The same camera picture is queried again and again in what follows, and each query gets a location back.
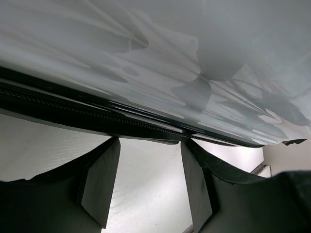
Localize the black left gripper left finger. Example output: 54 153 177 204
0 137 121 233

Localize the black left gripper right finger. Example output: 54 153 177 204
181 139 311 233

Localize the white space print suitcase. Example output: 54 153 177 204
0 0 311 145

